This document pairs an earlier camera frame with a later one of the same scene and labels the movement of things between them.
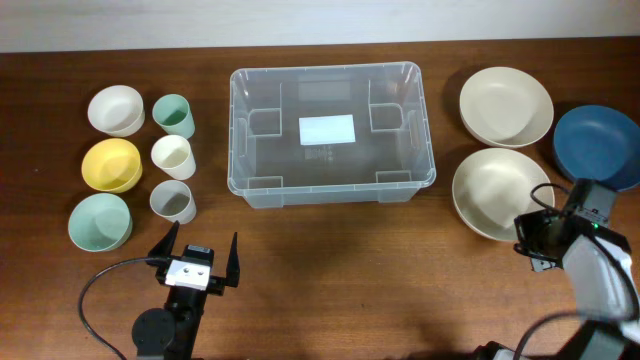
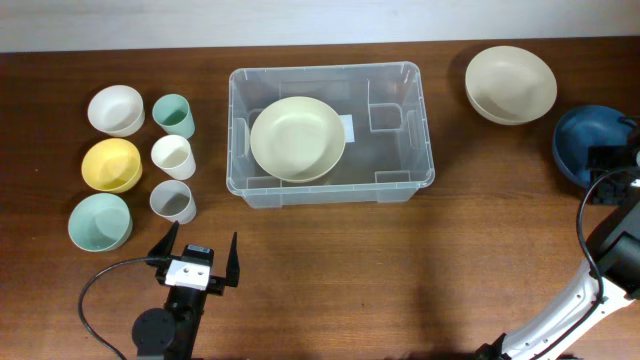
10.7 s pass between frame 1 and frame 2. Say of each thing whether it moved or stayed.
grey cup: stayed
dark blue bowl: stayed
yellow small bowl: stayed
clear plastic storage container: stayed
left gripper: stayed
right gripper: moved
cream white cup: stayed
